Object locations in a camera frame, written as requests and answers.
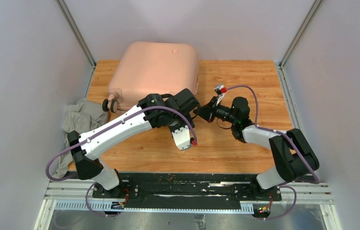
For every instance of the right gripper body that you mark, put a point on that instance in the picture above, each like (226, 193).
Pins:
(221, 112)

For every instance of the pink suitcase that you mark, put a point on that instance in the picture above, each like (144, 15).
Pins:
(151, 67)

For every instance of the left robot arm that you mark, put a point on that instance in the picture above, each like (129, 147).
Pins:
(153, 111)

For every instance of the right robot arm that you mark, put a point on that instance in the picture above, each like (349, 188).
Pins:
(292, 154)

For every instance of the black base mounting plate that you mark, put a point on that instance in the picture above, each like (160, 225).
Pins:
(186, 190)

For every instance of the grey cloth garment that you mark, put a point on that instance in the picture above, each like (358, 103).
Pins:
(83, 116)

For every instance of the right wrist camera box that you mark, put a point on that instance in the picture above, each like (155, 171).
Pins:
(220, 90)

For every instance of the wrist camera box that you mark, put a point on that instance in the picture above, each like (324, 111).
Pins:
(220, 90)
(184, 137)

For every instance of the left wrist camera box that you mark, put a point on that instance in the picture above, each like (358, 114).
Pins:
(184, 137)

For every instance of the aluminium frame rails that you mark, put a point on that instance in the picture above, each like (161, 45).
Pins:
(75, 195)

